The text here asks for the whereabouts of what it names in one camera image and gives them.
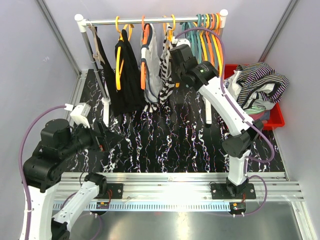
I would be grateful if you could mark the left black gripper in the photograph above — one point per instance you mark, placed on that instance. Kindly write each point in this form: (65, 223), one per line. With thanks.
(106, 140)

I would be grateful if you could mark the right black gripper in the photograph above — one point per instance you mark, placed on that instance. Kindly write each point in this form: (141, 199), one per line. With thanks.
(176, 79)

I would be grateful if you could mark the black white striped tank top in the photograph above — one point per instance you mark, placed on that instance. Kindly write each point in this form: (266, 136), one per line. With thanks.
(165, 72)

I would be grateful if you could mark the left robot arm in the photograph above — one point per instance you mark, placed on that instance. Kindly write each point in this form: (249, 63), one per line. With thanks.
(42, 173)

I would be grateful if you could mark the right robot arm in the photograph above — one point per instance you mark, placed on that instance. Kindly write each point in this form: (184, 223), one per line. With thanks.
(204, 78)

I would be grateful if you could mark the teal empty hanger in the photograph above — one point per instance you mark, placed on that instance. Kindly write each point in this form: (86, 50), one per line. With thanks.
(190, 35)
(198, 40)

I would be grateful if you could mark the white tank top navy trim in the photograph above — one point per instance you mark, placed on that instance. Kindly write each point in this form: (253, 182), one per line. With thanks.
(153, 81)

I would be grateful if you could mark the orange hanger with white top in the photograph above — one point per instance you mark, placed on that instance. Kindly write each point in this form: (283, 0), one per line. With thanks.
(147, 36)

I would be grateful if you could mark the yellow empty hanger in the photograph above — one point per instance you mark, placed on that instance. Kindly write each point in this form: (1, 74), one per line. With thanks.
(207, 56)

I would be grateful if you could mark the orange empty hanger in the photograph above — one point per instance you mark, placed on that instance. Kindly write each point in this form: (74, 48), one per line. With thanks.
(218, 47)
(212, 49)

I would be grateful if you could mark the black garment on beige hanger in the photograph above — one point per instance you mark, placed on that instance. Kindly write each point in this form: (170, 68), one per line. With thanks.
(110, 80)

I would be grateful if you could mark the beige wooden hanger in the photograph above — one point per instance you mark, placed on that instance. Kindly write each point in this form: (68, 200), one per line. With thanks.
(97, 55)

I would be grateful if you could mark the black marble patterned mat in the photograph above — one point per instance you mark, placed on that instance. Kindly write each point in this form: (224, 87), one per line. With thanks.
(174, 139)

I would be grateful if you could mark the purple striped garment pile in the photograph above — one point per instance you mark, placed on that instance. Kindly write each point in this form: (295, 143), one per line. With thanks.
(256, 87)

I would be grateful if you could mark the red plastic bin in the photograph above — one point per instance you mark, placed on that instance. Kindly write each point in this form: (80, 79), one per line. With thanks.
(276, 119)

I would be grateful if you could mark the metal clothes rack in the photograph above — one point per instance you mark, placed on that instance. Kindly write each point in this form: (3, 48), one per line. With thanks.
(83, 24)

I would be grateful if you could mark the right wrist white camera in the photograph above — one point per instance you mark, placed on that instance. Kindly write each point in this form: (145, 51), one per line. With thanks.
(181, 41)

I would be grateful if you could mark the wrist white camera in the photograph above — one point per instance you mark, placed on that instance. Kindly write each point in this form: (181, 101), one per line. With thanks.
(181, 41)
(79, 113)

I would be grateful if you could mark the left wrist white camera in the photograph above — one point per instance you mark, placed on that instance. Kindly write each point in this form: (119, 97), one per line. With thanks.
(79, 113)

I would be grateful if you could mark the aluminium mounting rail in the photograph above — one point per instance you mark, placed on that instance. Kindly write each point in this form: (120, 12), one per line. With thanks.
(189, 192)

